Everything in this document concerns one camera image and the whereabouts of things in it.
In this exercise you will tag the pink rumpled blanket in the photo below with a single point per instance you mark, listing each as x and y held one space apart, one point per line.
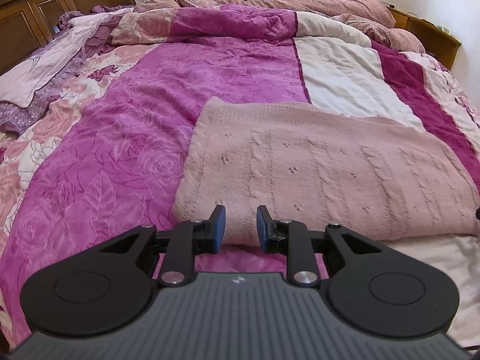
371 17

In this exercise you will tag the lilac floral pillowcase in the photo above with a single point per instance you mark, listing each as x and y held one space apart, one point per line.
28 88

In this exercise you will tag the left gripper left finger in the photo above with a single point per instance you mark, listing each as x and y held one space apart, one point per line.
184 242

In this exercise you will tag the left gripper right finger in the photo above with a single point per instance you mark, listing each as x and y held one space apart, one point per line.
293 240

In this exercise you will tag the purple pink patchwork quilt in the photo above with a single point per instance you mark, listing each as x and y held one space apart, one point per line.
109 152

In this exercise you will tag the pink knit cardigan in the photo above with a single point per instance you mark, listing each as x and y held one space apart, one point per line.
373 175

